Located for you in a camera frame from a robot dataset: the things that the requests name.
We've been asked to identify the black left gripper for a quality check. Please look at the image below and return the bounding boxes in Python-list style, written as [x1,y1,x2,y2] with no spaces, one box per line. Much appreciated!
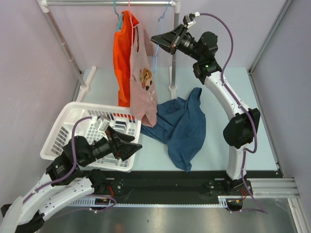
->
[80,125,143,166]

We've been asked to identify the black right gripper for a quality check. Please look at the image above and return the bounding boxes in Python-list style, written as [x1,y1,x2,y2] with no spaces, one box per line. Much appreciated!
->
[151,24,202,62]

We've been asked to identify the light blue clothes hanger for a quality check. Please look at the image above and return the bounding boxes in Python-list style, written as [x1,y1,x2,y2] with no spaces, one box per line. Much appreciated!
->
[152,3,171,73]

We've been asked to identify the pink clothes hanger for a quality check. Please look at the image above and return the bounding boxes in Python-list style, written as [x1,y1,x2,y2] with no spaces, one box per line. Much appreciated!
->
[127,0,136,46]

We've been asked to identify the orange t shirt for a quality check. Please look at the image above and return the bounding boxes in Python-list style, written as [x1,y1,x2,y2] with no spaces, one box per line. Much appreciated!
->
[113,10,139,107]

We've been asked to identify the pink printed t shirt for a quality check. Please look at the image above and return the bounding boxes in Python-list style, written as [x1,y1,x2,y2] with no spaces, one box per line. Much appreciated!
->
[130,25,158,127]

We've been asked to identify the teal clothes hanger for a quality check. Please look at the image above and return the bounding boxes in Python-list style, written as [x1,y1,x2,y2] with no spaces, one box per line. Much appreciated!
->
[113,0,123,32]

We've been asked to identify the blue t shirt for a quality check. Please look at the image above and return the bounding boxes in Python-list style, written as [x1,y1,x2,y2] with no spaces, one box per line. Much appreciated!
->
[140,87,206,172]

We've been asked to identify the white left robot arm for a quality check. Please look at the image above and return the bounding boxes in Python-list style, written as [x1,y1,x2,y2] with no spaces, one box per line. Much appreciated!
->
[0,127,142,233]

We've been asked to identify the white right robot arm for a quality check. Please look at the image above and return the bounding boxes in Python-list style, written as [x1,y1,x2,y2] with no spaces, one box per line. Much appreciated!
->
[151,24,260,195]

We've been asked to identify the white plastic laundry basket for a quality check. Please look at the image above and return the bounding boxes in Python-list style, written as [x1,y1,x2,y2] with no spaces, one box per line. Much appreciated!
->
[40,102,141,172]

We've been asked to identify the metal clothes rack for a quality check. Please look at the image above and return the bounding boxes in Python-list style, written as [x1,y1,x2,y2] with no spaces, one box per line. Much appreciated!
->
[36,0,181,102]

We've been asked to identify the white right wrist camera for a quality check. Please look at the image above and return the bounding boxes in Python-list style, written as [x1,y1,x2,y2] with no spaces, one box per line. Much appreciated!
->
[183,12,200,29]

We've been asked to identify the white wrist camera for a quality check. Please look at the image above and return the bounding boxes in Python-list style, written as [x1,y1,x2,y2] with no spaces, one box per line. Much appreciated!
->
[94,116,110,133]
[183,12,200,29]

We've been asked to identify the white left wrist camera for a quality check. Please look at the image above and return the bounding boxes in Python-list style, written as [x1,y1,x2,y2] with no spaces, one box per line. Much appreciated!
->
[94,116,110,133]

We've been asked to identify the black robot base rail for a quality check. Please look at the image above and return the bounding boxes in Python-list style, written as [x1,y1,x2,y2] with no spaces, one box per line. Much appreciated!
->
[104,170,280,205]

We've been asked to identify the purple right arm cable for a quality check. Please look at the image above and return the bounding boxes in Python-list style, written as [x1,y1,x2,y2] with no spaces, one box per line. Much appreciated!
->
[199,12,269,214]

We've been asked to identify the white slotted cable duct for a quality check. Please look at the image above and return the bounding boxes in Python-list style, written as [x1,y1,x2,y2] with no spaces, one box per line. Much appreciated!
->
[68,197,228,208]

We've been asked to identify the aluminium corner frame post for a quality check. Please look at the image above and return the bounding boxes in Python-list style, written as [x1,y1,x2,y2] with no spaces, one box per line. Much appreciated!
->
[247,0,294,73]

